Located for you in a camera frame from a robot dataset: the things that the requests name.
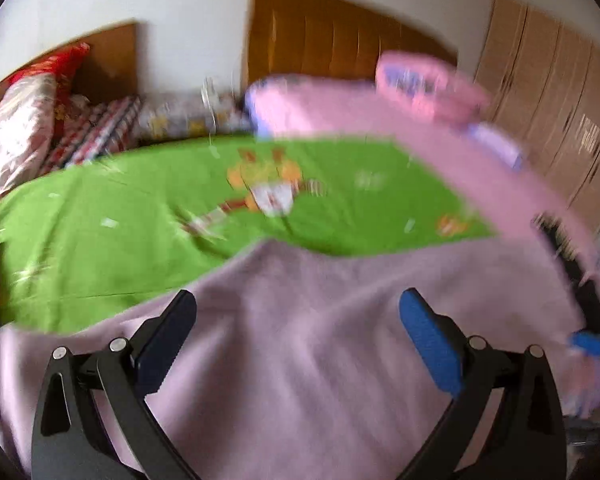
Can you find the lilac fleece pants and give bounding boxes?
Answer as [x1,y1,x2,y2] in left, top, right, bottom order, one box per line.
[0,236,600,480]

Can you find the green cartoon blanket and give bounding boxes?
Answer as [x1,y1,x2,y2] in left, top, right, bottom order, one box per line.
[0,136,494,333]

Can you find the lavender pillow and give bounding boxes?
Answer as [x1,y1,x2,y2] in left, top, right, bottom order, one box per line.
[467,122,524,171]

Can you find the wooden wardrobe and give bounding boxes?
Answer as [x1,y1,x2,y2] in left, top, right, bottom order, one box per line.
[475,0,600,232]

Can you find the red plaid bed sheet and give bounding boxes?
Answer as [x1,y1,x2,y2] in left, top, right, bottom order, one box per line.
[38,96,142,177]

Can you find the pale pink floral quilt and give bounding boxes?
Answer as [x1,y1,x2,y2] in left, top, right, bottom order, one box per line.
[0,73,56,199]

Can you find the folded pink floral quilt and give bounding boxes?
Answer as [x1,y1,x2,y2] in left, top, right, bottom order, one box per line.
[375,51,491,126]

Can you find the nightstand with floral cloth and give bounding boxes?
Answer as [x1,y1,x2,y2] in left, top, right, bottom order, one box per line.
[135,88,251,143]

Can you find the left wooden headboard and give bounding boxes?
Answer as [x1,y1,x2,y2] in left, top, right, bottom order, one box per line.
[0,21,140,104]

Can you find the wooden headboard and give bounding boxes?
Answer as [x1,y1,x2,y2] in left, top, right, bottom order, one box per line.
[242,0,457,88]
[0,21,140,104]

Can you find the red embroidered pillow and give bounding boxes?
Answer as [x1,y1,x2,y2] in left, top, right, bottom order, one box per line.
[8,42,91,143]

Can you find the pink bed quilt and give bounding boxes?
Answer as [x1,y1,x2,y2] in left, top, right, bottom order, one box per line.
[245,76,600,274]

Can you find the right wooden headboard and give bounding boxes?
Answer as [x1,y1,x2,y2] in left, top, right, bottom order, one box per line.
[242,0,457,88]

